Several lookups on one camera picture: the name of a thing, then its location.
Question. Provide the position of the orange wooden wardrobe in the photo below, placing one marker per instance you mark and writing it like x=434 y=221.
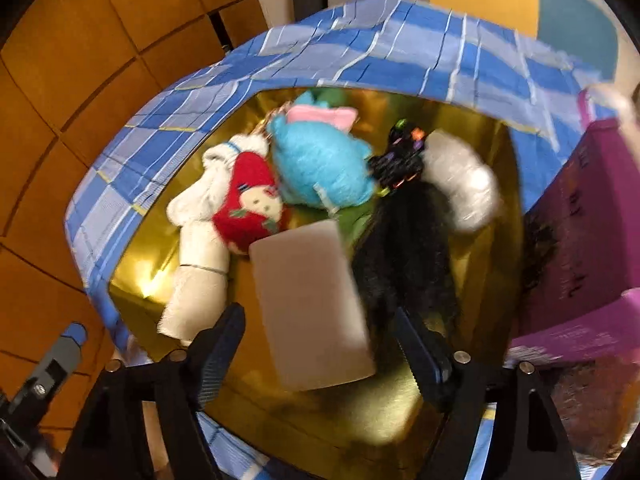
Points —
x=75 y=85

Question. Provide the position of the cream white socks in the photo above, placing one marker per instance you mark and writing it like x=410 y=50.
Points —
x=200 y=195

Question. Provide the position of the gold box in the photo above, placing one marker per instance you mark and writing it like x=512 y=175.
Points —
x=350 y=420

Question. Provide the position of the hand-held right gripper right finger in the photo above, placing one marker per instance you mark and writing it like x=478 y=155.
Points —
x=417 y=355

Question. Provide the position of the beige cloth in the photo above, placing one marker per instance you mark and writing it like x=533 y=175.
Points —
x=195 y=285

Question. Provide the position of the red sock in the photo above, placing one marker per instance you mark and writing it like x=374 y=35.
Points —
x=245 y=200

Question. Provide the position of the blue plush toy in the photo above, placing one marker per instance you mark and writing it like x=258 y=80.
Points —
x=315 y=160

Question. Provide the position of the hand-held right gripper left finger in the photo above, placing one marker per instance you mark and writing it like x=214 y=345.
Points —
x=220 y=355

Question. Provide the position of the blue plaid bed sheet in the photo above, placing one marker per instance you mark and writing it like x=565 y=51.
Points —
x=350 y=55

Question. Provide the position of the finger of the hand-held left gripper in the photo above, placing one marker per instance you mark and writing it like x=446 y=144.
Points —
x=60 y=355

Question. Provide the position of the blue headboard panel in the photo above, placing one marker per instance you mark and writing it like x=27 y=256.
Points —
x=580 y=25

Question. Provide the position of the white foam block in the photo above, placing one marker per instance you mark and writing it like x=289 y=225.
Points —
x=310 y=310

